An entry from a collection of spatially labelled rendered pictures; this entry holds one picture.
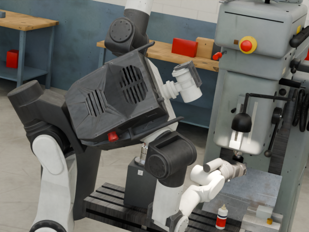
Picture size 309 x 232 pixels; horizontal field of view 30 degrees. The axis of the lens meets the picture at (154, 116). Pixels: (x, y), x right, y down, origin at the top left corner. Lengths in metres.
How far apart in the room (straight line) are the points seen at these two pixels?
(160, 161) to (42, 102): 0.44
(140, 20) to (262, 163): 1.10
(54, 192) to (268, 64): 0.89
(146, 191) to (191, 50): 3.76
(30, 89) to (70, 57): 5.50
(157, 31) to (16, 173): 2.72
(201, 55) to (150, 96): 4.52
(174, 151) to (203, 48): 4.44
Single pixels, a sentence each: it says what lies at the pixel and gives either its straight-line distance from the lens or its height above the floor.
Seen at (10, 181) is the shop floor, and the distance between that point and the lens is 4.91.
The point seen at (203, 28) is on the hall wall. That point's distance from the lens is 6.71.
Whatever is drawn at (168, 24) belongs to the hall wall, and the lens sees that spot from 6.83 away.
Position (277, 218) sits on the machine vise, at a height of 1.03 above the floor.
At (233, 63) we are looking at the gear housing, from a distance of 2.18.
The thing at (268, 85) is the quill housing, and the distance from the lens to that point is 2.20.
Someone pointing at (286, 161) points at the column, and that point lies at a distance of 2.76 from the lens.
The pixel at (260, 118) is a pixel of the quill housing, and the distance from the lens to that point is 2.24.
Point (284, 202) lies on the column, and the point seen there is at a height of 0.96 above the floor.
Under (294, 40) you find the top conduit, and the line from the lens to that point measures 2.06.
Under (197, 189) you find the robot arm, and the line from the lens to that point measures 2.13.
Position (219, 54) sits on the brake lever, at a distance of 2.07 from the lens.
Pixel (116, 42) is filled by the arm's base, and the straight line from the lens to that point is 1.92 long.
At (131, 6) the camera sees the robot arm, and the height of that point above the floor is 1.84.
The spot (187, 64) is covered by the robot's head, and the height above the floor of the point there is 1.70.
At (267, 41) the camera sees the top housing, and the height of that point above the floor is 1.78.
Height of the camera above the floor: 2.09
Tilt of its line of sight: 18 degrees down
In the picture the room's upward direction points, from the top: 8 degrees clockwise
